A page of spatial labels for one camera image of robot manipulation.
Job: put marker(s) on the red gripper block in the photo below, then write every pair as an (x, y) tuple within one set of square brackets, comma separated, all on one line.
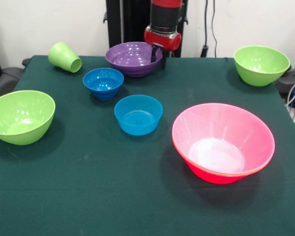
[(162, 40)]

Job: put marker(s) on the purple plastic bowl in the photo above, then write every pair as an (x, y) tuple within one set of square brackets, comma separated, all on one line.
[(130, 59)]

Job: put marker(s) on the pink plastic bowl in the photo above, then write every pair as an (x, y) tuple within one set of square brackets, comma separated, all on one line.
[(216, 178), (211, 123)]

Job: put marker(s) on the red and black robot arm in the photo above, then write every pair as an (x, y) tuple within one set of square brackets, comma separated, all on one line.
[(166, 14)]

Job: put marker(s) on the dark blue plastic bowl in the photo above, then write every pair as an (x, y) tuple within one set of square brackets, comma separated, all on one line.
[(103, 83)]

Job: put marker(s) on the light blue plastic bowl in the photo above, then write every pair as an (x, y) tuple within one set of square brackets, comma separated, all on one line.
[(137, 118)]

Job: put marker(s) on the green plastic cup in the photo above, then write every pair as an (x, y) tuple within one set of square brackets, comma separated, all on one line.
[(62, 57)]

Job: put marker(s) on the green plastic bowl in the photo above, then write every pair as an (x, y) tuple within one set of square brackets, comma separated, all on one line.
[(19, 118), (260, 66)]

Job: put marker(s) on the dark green table cloth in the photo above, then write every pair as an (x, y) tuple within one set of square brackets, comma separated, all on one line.
[(113, 184)]

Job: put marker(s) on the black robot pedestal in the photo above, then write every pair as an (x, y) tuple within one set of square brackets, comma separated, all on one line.
[(132, 22)]

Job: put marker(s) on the black pedestal leg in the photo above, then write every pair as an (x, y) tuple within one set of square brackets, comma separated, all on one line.
[(288, 83), (7, 78)]

